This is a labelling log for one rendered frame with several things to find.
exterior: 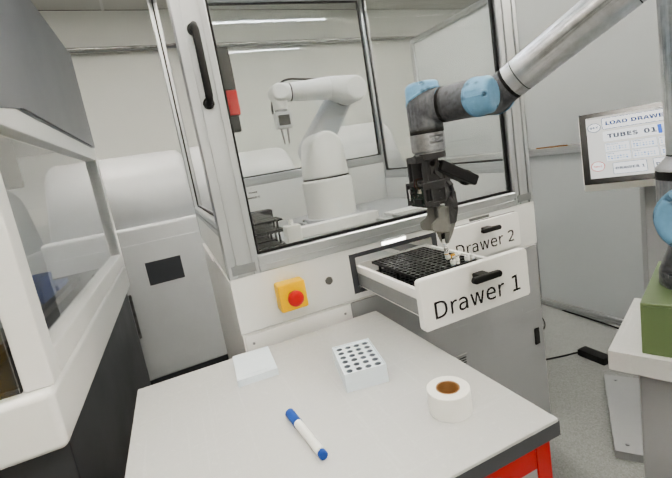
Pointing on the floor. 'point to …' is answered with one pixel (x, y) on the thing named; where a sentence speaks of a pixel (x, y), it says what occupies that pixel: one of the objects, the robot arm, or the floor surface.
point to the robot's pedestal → (627, 362)
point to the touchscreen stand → (628, 444)
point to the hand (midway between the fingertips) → (446, 236)
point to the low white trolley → (337, 418)
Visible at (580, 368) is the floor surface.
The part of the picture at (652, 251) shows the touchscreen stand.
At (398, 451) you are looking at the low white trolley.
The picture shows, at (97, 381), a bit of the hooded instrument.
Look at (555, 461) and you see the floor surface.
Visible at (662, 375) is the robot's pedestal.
